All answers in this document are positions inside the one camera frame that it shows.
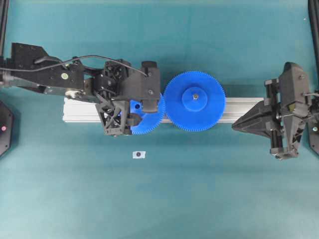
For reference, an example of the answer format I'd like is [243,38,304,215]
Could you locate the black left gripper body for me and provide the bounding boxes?
[93,60,147,136]

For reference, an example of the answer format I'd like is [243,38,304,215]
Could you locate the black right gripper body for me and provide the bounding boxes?
[264,62,312,159]

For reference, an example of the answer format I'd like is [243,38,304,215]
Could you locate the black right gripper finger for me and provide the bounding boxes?
[231,117,271,138]
[236,100,272,122]

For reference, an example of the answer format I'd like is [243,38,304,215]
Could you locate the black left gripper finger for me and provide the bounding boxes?
[129,113,142,127]

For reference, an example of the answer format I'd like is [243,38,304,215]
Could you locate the small blue gear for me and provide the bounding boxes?
[130,94,165,135]

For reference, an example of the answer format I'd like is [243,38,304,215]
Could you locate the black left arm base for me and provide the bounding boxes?
[0,102,14,155]

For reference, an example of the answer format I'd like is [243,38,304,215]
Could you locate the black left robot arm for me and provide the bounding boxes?
[0,43,160,136]

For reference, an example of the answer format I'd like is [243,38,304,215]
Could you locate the large blue gear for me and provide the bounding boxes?
[163,71,226,132]

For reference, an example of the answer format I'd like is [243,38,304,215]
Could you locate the white marker sticker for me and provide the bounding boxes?
[132,151,146,159]

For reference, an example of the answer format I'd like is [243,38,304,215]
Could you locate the green table mat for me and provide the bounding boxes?
[0,0,319,239]

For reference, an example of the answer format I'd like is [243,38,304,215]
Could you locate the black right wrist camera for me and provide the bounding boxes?
[279,62,312,118]

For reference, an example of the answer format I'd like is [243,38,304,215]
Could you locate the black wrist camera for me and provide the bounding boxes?
[279,62,312,118]
[142,61,160,113]

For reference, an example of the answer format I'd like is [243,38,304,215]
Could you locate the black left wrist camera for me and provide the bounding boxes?
[142,61,160,113]

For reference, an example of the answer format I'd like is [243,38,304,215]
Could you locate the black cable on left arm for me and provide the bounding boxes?
[0,55,148,77]

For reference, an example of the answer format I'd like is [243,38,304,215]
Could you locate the silver aluminium extrusion rail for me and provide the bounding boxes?
[62,98,263,123]

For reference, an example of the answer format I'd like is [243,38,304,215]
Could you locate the black frame rail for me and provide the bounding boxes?
[0,0,9,57]

